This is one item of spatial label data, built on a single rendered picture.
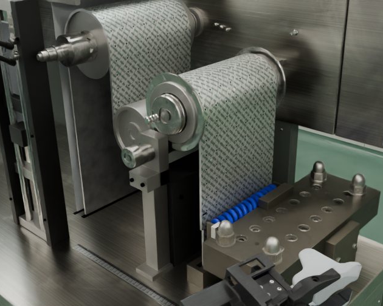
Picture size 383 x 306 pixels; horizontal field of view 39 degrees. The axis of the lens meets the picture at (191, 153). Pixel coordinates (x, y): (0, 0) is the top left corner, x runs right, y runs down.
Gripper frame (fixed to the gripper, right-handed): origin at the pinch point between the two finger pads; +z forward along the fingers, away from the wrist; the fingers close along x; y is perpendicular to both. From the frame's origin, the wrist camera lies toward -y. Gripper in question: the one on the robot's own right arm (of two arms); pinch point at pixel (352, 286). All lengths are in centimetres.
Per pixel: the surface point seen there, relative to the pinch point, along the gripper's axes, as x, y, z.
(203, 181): 13.6, 38.9, 8.1
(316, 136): 155, 191, 239
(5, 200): 46, 91, -15
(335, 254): 22.8, 18.3, 25.1
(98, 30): -6, 70, 2
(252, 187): 22, 41, 23
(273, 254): 17.6, 20.7, 10.4
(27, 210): 38, 75, -14
